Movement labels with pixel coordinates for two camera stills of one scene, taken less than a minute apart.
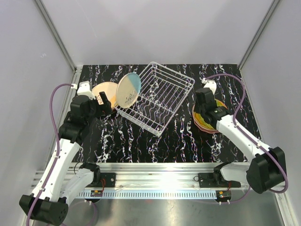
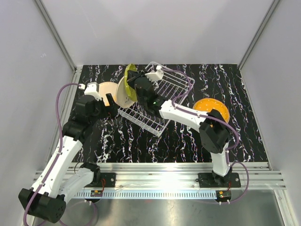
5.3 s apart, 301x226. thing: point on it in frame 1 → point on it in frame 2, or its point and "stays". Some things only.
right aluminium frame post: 263,24 stays
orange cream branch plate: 109,90 stays
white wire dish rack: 162,92 stays
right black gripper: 196,108 → 131,76
